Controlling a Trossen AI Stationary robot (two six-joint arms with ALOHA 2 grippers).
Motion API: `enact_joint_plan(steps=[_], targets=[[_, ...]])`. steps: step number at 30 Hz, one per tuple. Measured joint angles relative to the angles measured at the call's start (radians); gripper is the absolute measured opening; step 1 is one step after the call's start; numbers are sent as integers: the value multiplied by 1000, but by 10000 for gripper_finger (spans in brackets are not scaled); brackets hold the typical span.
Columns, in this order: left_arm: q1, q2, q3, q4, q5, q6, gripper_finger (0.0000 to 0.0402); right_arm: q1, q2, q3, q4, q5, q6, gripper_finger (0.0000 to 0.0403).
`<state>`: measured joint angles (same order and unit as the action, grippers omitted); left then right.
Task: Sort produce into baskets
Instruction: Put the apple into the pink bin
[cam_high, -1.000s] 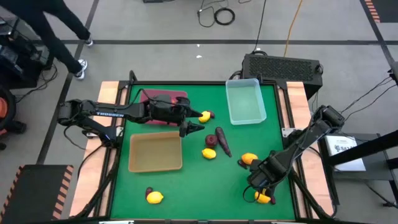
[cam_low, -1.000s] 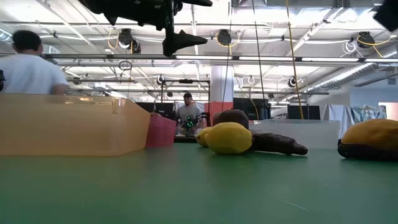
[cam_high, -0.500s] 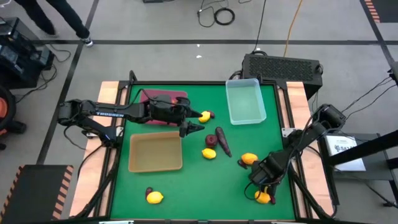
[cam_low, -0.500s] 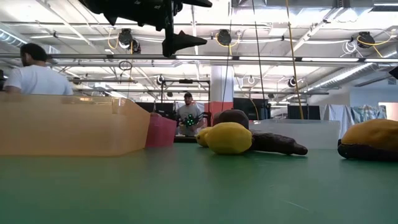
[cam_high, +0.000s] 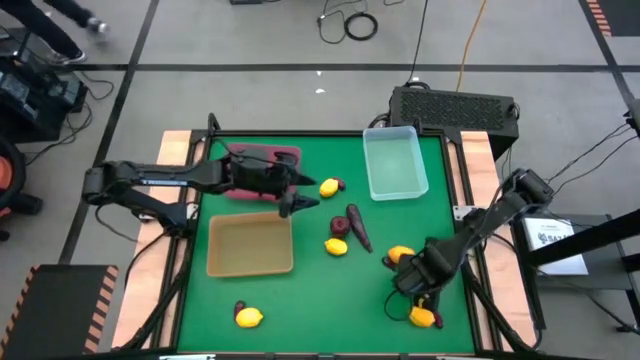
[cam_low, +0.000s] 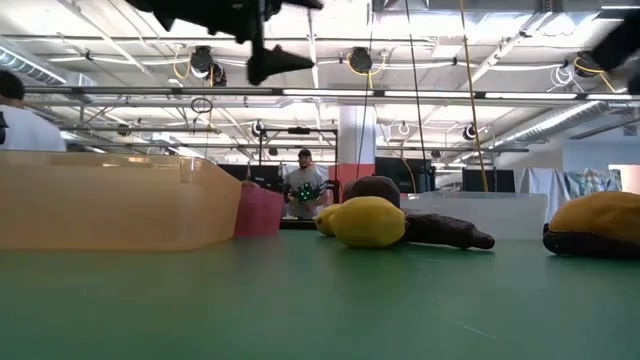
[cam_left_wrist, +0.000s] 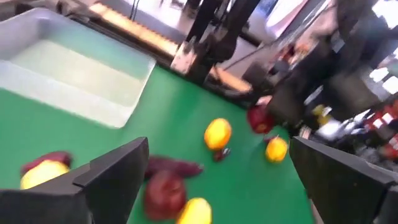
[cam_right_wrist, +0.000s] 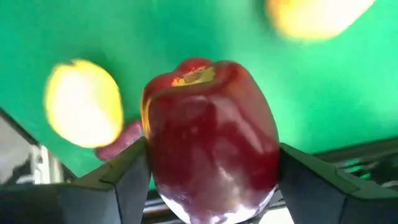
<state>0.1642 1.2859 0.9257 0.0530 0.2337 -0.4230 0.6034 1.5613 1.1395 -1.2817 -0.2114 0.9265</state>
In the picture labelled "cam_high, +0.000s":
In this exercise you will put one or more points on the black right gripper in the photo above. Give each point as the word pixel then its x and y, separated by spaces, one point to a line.
pixel 420 275

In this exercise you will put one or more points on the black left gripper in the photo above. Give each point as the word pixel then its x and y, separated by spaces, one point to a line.
pixel 260 172

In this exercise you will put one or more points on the orange fruit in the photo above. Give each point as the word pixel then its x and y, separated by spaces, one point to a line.
pixel 401 252

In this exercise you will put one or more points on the dark purple eggplant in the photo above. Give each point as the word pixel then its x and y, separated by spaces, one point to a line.
pixel 357 225

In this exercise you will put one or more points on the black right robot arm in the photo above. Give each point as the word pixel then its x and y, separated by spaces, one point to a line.
pixel 500 210

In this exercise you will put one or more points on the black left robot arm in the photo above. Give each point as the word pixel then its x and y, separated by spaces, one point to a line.
pixel 165 177

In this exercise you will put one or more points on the yellow lemon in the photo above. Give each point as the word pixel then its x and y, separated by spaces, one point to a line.
pixel 249 318
pixel 336 247
pixel 421 317
pixel 328 188

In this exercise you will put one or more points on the pink plastic bin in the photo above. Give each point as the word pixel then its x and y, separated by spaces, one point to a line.
pixel 250 196

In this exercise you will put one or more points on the dark red apple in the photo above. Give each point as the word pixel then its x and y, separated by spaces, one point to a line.
pixel 340 226

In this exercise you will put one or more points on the orange plastic bin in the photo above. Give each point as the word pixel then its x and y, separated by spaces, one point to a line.
pixel 250 245

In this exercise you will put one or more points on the wooden table side board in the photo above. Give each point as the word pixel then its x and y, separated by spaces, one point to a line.
pixel 505 300
pixel 150 280

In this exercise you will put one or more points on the clear plastic bin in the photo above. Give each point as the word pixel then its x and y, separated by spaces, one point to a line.
pixel 395 165

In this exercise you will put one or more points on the white printed label box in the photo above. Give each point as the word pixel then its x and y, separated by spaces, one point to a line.
pixel 550 240

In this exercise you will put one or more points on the black computer case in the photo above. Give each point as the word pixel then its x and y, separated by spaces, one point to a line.
pixel 450 110

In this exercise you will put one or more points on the black metal stand beam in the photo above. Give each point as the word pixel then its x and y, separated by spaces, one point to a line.
pixel 600 232

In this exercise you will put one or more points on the black mat with orange stripes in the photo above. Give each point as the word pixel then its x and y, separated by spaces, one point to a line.
pixel 55 310
pixel 620 15

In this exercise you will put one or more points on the black electronics cart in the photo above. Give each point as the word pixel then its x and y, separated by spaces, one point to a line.
pixel 30 100

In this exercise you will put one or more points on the black and orange machine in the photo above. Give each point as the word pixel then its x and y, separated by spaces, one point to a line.
pixel 10 175

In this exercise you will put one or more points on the person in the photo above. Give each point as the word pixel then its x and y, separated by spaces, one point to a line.
pixel 45 30

